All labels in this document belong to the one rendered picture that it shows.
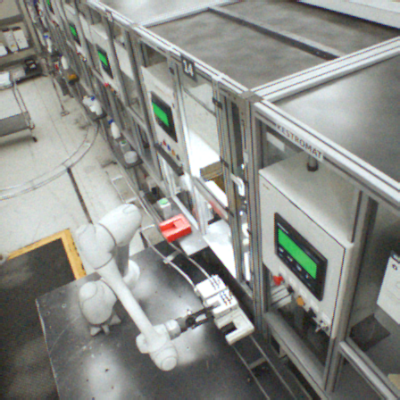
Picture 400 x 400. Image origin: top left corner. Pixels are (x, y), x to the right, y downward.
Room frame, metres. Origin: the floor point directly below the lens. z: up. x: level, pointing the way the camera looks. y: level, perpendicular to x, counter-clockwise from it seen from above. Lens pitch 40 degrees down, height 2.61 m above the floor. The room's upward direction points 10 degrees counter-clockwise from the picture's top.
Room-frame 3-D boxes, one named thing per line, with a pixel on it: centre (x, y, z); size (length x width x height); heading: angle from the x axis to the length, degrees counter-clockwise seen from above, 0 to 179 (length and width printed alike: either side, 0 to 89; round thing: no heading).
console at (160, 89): (1.93, 0.00, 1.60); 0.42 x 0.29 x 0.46; 21
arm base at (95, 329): (1.37, 0.67, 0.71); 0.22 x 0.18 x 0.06; 21
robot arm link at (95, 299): (1.40, 0.67, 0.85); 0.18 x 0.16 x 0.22; 133
